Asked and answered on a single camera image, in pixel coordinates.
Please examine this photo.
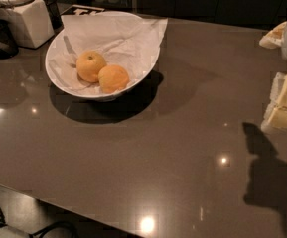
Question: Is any orange fruit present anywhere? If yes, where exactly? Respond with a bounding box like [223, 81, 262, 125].
[98, 64, 129, 93]
[76, 51, 106, 83]

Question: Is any white ceramic bowl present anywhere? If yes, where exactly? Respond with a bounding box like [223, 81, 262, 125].
[44, 10, 162, 103]

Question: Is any white paper napkin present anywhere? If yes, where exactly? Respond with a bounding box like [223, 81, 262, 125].
[48, 14, 169, 96]

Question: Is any black printed card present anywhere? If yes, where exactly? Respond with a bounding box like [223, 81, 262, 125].
[62, 5, 105, 16]

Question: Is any white square ceramic jar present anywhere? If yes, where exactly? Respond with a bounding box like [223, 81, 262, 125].
[0, 0, 54, 49]

